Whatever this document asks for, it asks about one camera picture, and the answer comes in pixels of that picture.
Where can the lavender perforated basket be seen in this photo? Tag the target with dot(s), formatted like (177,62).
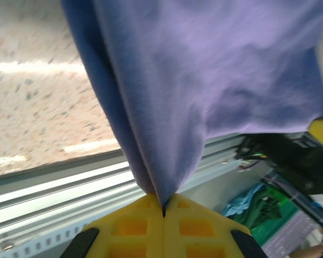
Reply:
(290,236)

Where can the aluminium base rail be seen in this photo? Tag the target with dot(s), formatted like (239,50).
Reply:
(56,188)

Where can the pile of green blue cloths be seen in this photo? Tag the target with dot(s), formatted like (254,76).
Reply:
(281,208)

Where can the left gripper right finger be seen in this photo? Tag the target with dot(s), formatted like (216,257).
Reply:
(199,236)

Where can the light blue cloth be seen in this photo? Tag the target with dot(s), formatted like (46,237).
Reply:
(238,205)

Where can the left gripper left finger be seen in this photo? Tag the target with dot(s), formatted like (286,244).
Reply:
(132,236)

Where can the dark green cloth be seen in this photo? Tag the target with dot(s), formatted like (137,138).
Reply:
(261,208)

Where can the person's hand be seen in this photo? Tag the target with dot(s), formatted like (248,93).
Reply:
(309,251)

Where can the purple t-shirt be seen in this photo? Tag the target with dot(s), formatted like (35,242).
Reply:
(204,67)

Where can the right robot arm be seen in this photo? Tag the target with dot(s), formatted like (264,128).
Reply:
(301,166)

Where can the steel shelf panel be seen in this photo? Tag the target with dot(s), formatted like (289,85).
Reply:
(212,188)

